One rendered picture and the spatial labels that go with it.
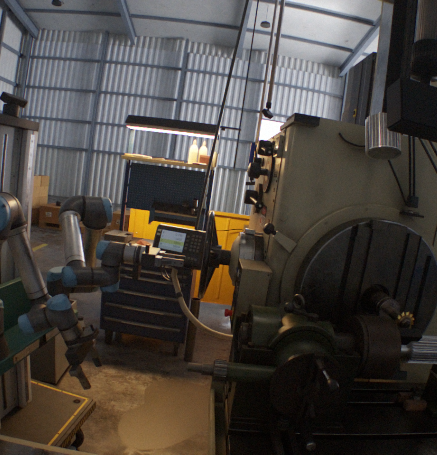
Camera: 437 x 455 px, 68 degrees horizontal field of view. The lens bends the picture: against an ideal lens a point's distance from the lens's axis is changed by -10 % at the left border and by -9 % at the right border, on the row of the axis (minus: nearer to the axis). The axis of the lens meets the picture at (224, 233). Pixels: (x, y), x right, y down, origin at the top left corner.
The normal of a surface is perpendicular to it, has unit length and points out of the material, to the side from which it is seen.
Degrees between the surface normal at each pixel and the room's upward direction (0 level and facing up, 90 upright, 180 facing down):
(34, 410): 0
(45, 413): 0
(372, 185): 90
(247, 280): 90
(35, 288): 83
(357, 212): 90
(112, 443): 0
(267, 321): 36
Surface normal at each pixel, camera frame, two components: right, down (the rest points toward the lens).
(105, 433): 0.15, -0.98
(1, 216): 0.32, 0.07
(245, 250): 0.11, -0.40
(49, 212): 0.04, 0.16
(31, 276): 0.62, 0.07
